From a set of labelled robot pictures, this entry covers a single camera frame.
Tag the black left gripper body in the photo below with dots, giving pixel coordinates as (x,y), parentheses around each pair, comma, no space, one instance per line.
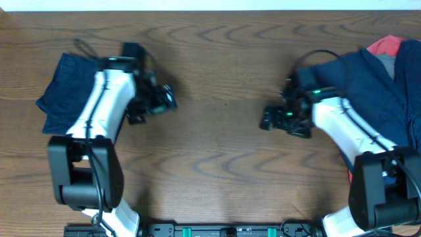
(152,104)

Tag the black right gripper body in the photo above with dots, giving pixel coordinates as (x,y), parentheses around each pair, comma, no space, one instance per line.
(291,121)

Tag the navy blue shorts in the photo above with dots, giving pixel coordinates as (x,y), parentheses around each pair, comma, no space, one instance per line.
(66,95)

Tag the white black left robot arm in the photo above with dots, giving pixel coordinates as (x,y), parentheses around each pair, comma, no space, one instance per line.
(85,170)

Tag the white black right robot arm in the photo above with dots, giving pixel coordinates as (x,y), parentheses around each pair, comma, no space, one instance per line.
(385,188)

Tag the grey garment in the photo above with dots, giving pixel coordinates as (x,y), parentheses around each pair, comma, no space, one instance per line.
(389,63)

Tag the navy blue clothes pile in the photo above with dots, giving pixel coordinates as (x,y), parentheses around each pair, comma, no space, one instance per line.
(335,74)

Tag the red garment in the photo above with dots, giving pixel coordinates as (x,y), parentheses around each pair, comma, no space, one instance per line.
(385,46)

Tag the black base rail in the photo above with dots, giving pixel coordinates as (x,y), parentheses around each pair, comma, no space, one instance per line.
(288,228)

